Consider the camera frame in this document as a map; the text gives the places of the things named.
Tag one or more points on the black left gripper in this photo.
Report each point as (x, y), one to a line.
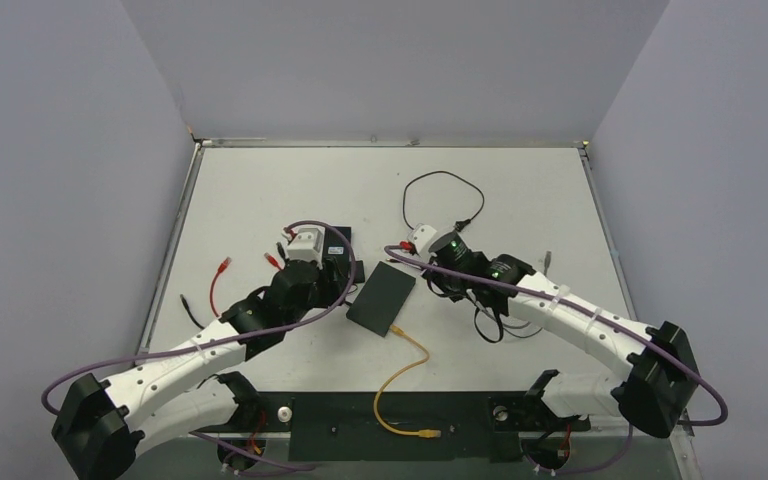
(332, 285)

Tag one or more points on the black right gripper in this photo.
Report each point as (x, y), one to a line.
(435, 266)

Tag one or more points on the large black network switch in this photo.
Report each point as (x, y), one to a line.
(381, 299)

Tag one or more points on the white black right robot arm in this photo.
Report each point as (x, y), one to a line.
(649, 380)

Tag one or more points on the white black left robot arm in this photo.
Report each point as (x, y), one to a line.
(99, 425)

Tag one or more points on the small black wall adapter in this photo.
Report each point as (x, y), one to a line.
(359, 275)

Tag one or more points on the small black labelled switch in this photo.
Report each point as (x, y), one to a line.
(334, 250)

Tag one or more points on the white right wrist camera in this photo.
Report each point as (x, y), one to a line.
(422, 237)

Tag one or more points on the black mounting base plate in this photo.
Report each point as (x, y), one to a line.
(402, 426)

